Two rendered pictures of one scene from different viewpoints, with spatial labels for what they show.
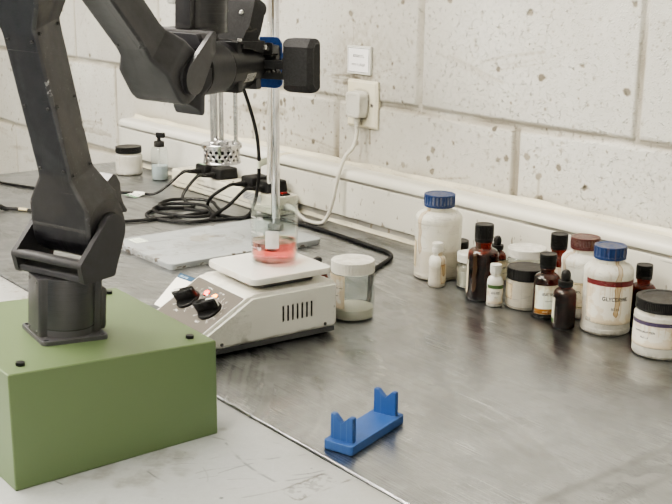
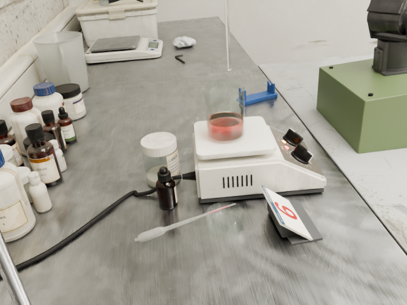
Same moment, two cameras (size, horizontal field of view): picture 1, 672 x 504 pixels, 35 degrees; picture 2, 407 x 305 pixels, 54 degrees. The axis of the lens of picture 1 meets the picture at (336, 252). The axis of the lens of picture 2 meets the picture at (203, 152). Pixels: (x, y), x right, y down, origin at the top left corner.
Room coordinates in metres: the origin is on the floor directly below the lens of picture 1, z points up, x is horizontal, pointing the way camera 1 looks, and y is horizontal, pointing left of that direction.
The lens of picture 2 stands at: (1.83, 0.37, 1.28)
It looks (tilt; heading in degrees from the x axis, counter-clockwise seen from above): 29 degrees down; 214
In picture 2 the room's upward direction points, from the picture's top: 5 degrees counter-clockwise
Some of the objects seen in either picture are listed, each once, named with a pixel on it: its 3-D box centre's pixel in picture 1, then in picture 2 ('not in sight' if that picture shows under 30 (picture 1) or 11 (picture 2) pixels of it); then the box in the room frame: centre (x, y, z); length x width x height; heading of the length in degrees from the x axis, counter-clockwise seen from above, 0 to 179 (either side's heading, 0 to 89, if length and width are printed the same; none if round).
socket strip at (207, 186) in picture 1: (230, 188); not in sight; (2.18, 0.22, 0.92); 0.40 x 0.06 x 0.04; 39
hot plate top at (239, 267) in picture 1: (269, 266); (232, 136); (1.33, 0.09, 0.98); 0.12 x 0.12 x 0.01; 35
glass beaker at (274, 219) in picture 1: (272, 231); (225, 114); (1.35, 0.08, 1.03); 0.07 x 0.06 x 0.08; 40
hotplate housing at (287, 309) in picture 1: (252, 301); (248, 158); (1.32, 0.11, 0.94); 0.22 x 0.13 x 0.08; 125
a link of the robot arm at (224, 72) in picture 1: (197, 70); not in sight; (1.19, 0.15, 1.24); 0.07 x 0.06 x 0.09; 154
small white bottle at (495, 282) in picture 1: (495, 284); (56, 155); (1.45, -0.22, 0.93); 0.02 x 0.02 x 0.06
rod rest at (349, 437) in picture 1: (365, 418); (257, 92); (1.00, -0.03, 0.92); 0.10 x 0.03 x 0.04; 147
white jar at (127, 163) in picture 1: (128, 159); not in sight; (2.45, 0.48, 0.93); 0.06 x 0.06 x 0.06
